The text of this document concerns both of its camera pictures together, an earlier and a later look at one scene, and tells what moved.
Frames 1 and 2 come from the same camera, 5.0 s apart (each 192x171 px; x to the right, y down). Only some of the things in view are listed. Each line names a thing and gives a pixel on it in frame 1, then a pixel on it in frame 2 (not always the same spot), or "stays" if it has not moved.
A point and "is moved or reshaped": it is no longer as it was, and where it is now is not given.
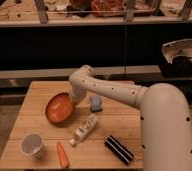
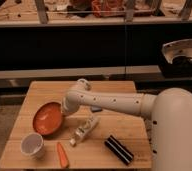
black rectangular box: [119, 150] stays
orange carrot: [62, 155] stays
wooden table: [53, 131] stays
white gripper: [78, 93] → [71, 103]
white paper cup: [32, 144] stays
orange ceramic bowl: [59, 108] is moved or reshaped
